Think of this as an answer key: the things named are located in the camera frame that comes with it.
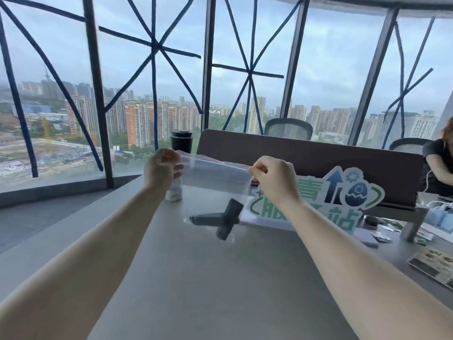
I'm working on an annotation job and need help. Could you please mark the person's left hand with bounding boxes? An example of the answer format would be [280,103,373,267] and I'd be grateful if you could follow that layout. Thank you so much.
[143,148,185,195]

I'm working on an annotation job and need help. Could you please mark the person's right hand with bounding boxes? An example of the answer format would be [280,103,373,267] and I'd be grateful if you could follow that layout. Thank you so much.
[247,156,302,210]

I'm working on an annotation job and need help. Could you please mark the clear plastic zip bag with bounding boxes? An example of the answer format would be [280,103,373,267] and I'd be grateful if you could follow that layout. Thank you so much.
[175,150,256,245]

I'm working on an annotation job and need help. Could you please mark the person's right forearm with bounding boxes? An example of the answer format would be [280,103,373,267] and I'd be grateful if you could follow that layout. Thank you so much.
[280,199,453,340]

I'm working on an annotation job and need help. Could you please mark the person's left forearm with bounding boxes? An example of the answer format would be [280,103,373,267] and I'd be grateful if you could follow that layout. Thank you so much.
[0,186,168,340]

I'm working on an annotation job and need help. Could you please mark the black tumbler cup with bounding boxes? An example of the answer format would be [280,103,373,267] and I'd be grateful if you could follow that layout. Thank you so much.
[170,130,193,155]

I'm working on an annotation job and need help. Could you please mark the small white bottle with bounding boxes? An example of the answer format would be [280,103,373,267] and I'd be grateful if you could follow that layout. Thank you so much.
[165,180,183,202]

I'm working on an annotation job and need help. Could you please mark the grey mesh office chair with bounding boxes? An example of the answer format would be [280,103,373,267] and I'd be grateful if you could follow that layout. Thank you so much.
[264,118,314,141]
[389,137,433,155]

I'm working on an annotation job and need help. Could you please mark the brown desk divider panel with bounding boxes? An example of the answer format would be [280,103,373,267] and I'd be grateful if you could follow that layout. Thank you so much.
[196,129,424,211]

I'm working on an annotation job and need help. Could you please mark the black cross-shaped tool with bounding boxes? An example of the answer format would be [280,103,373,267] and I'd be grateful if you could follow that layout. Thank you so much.
[189,198,245,241]

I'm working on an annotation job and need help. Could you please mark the green and white cutout sign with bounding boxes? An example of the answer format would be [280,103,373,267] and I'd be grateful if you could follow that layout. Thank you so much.
[247,166,386,235]

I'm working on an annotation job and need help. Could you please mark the pale purple notepad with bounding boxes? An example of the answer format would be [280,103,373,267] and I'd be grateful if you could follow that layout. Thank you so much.
[353,227,379,248]

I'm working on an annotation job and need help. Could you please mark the light blue packet box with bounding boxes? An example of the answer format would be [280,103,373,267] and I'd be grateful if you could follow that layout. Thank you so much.
[423,205,453,234]

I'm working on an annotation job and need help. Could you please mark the tablet with picture cover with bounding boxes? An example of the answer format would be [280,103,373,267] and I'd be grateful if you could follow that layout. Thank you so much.
[407,245,453,291]

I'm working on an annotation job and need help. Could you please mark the dark window frame post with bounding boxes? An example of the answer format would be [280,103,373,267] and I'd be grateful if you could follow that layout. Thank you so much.
[281,0,311,119]
[201,0,217,132]
[348,7,401,146]
[82,0,114,189]

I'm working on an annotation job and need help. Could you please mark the white cable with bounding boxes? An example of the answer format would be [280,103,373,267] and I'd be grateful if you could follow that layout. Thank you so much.
[423,169,453,211]

